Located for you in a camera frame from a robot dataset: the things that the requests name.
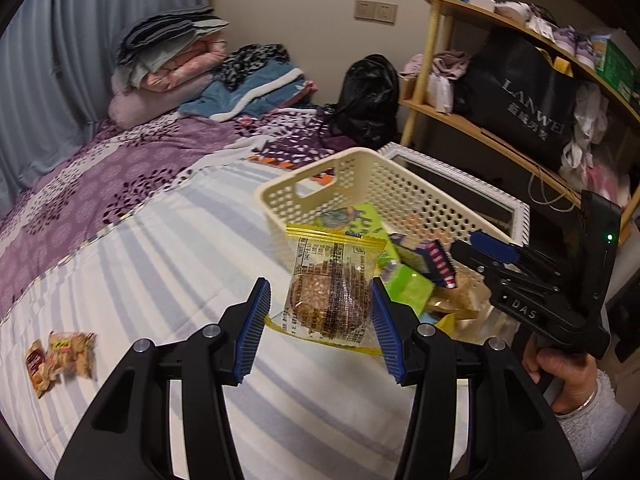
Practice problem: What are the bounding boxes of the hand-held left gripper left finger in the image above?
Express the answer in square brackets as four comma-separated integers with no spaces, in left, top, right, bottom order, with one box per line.
[54,277,272,480]

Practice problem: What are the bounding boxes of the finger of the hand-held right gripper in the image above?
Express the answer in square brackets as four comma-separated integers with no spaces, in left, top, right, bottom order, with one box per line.
[451,238,557,294]
[470,230,582,287]

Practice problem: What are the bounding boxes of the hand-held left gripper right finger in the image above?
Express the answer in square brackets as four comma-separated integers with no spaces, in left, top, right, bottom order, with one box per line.
[371,277,583,480]

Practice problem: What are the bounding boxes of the brown paper snack packet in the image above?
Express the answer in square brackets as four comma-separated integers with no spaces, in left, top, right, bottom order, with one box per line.
[425,264,492,320]

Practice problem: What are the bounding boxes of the blue striped snack packet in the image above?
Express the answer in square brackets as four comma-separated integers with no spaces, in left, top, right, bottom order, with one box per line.
[399,239,459,289]

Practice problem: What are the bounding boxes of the small green snack packet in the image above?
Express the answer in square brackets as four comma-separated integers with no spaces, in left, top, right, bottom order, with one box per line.
[384,264,436,315]

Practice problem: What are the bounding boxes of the yellow biscuit packet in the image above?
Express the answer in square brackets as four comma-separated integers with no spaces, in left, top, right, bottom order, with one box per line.
[424,312,472,344]

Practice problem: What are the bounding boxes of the clear cookie packet yellow trim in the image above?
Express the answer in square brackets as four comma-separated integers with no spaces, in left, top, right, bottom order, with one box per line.
[266,223,389,357]

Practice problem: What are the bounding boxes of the cream perforated plastic basket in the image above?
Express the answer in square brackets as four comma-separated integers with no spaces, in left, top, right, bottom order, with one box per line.
[256,147,518,321]

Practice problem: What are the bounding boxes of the clear cracker bag red label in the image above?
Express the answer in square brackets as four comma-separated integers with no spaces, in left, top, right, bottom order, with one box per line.
[26,331,97,399]

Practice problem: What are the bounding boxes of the person's right forearm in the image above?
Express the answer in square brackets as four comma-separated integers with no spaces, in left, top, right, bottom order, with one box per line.
[554,370,632,478]

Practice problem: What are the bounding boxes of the person's right hand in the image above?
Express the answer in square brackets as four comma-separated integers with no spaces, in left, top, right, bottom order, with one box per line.
[521,335,601,414]

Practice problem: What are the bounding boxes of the white lattice basket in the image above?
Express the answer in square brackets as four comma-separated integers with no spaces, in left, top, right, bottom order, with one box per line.
[377,142,532,247]

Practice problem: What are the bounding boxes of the blue striped white sheet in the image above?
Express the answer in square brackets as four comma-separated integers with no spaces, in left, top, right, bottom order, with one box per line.
[0,157,501,480]

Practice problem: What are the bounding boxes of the large lime green snack packet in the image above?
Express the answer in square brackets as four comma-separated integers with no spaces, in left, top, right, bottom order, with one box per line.
[316,203,417,268]

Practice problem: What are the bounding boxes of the white plastic bags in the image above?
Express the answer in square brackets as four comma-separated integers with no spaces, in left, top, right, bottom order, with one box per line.
[559,82,632,202]

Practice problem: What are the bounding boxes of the black paper shopping bag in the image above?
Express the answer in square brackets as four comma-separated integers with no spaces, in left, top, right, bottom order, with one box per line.
[452,34,582,172]

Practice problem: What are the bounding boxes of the orange pink cloth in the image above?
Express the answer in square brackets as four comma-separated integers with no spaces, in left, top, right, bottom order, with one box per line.
[247,152,337,184]

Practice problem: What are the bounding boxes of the pink clothes pile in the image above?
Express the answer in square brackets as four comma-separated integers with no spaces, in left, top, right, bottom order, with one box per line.
[400,50,472,114]

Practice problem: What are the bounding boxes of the black backpack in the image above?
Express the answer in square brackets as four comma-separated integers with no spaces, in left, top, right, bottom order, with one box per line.
[324,53,401,151]

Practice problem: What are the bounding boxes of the wooden shelf rack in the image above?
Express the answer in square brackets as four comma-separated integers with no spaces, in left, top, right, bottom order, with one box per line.
[399,0,640,248]

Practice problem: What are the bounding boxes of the green cardboard box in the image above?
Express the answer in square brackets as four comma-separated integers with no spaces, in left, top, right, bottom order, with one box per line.
[594,29,640,102]

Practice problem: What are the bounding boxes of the purple floral bedsheet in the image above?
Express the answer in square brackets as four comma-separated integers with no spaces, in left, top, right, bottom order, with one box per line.
[0,104,382,322]

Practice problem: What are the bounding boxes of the small purple shoes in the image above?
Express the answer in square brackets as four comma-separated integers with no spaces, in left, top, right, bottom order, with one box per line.
[552,27,597,64]

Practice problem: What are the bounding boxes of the lavender pillow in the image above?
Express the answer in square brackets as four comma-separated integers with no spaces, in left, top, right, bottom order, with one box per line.
[108,72,217,129]

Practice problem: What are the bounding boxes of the leopard print cloth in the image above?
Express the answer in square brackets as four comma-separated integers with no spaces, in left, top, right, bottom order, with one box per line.
[214,43,292,89]

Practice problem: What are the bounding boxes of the pink folded quilt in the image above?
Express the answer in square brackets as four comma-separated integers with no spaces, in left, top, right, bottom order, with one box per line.
[142,35,227,92]

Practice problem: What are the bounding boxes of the light blue folded blanket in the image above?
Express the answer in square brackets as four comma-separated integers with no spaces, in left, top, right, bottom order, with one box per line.
[112,47,172,94]

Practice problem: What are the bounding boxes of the dark grey folded blanket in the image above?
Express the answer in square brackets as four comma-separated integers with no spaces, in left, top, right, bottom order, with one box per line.
[117,5,231,67]

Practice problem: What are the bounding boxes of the blue curtain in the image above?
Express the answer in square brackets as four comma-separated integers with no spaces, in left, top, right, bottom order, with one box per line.
[0,0,212,203]

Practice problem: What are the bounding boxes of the silver bracelet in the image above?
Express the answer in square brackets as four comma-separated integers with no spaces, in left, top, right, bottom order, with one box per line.
[554,386,599,419]

